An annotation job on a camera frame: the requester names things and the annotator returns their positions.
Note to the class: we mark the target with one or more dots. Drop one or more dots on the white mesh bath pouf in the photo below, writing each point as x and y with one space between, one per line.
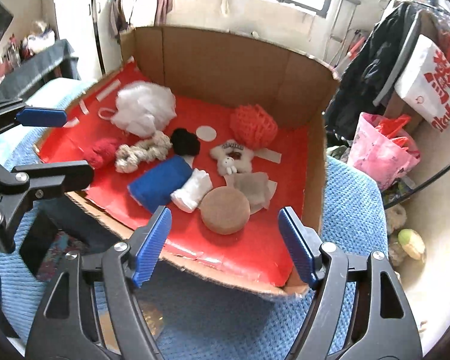
142 108

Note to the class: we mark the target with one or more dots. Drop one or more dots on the red foam net ball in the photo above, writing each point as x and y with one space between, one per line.
253 127

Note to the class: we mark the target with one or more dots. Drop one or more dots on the blue towel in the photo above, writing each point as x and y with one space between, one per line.
154 187

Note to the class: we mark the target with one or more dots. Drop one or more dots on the black hanging jacket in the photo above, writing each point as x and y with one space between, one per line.
366 75

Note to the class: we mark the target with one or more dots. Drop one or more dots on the white fluffy bunny scrunchie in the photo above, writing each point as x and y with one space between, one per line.
232 158

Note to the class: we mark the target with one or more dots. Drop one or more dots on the beige round sponge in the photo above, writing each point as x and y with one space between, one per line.
225 210

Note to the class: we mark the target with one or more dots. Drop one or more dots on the white cloth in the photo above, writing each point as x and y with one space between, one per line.
189 196

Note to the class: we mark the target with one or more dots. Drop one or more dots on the green yellow plush toy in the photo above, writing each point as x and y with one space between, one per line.
412 243

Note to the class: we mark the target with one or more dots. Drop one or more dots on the grey tea bag pouch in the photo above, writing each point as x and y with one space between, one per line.
257 188

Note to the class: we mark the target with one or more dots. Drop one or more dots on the brown cardboard box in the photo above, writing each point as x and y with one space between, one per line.
211 73

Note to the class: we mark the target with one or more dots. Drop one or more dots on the blue knitted table cloth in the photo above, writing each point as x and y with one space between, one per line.
202 320

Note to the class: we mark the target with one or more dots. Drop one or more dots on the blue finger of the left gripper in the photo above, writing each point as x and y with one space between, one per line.
41 117
49 180

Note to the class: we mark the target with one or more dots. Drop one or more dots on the black scrunchie ball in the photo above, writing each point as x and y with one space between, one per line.
185 143

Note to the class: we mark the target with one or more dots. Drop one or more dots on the red fluffy cloth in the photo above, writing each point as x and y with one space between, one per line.
102 152

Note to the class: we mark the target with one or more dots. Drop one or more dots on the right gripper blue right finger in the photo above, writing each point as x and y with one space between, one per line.
303 244

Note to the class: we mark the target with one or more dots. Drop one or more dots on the white bag red characters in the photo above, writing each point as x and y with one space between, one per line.
424 83

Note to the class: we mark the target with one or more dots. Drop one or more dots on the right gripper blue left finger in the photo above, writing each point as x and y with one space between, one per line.
146 244

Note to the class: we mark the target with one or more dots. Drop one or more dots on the pink plastic bag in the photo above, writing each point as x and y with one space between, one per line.
382 148

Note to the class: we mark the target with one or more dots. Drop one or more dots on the black box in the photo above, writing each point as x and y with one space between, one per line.
58 228

